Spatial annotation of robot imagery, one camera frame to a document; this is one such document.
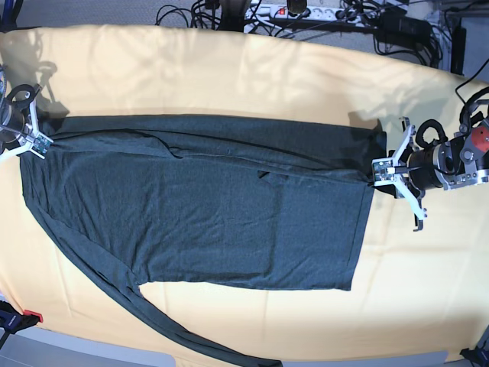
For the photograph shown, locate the yellow table cloth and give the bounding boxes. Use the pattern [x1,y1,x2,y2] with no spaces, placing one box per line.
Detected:
[1,25,488,366]

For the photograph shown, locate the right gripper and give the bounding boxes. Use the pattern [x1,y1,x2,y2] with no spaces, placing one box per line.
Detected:
[1,84,53,163]

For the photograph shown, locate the black upright post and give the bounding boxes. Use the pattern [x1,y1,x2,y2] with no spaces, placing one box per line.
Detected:
[451,18,467,76]

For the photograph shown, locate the tangled black cables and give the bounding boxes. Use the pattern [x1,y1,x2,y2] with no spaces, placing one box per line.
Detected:
[372,7,450,72]

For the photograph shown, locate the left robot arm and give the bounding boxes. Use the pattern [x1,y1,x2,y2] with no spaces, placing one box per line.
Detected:
[371,87,488,232]

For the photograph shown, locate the black clamp right corner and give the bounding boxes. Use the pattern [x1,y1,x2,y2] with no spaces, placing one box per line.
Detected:
[460,346,489,367]

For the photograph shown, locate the red and black clamp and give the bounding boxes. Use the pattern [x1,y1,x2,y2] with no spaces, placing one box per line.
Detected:
[1,300,44,334]

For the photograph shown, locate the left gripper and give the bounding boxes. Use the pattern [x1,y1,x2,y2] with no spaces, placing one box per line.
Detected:
[371,117,448,232]

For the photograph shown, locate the black power adapter box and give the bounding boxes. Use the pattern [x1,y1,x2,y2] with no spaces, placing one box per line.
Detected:
[375,13,432,47]

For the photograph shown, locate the dark green long-sleeve shirt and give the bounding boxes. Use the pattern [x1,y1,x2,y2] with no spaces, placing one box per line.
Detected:
[20,115,387,366]

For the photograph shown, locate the white power strip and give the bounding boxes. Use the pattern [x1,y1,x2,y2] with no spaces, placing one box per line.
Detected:
[244,3,368,25]

